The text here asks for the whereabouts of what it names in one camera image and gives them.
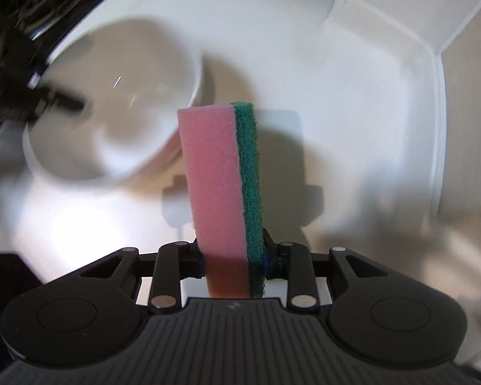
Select pink and green sponge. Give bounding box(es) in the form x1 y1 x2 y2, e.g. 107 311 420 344
177 102 266 299

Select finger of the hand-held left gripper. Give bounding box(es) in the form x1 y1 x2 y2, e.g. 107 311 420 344
38 82 88 118

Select white ceramic bowl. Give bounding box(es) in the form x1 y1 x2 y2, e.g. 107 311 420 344
22 17 205 183

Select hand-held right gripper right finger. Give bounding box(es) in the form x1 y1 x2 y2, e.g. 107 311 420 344
262 228 389 314

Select metal stove burner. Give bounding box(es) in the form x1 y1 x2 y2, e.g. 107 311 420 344
16 0 102 41

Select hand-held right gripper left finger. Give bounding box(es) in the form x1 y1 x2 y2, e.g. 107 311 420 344
78 238 206 316

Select black glass gas stove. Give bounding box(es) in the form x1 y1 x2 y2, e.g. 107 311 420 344
0 0 147 89

